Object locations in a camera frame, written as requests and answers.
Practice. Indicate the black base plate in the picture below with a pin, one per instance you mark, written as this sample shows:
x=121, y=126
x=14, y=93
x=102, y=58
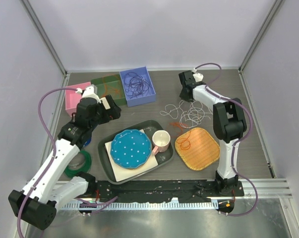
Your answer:
x=159, y=191

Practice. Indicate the green plastic box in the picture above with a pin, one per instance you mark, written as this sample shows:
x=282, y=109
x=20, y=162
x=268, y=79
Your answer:
x=110, y=85

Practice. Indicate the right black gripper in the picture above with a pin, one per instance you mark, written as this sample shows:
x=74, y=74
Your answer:
x=185, y=98

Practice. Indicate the blue plastic box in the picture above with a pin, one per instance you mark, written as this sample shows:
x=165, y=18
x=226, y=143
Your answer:
x=138, y=86

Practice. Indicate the pink mug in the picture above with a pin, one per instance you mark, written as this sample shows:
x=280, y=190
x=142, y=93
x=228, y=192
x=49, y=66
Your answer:
x=161, y=140

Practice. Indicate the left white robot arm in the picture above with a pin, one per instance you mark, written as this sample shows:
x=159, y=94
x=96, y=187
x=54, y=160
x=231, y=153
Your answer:
x=37, y=203

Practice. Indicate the blue polka dot plate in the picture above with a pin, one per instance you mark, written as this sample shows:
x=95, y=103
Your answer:
x=130, y=149

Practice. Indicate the slotted cable duct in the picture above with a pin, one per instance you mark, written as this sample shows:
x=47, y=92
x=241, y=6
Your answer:
x=173, y=205

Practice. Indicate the orange woven basket tray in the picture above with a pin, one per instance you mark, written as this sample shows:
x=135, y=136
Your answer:
x=197, y=149

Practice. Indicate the pink plastic box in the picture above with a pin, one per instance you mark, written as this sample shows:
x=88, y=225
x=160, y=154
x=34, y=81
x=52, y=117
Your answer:
x=72, y=98

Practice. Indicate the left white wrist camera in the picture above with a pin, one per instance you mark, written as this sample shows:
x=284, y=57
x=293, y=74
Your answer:
x=91, y=92

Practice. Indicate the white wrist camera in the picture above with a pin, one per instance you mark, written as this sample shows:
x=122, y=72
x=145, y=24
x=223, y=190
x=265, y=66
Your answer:
x=198, y=77
x=91, y=92

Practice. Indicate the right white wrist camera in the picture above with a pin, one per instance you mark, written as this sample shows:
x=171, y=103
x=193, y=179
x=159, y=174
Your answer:
x=198, y=77

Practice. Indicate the white paper napkin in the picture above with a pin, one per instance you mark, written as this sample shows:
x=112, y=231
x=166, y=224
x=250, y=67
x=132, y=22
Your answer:
x=130, y=154

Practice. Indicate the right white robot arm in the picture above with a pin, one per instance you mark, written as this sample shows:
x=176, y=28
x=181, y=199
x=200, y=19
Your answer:
x=229, y=125

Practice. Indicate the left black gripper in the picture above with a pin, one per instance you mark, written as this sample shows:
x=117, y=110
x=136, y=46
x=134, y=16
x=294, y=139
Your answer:
x=112, y=113

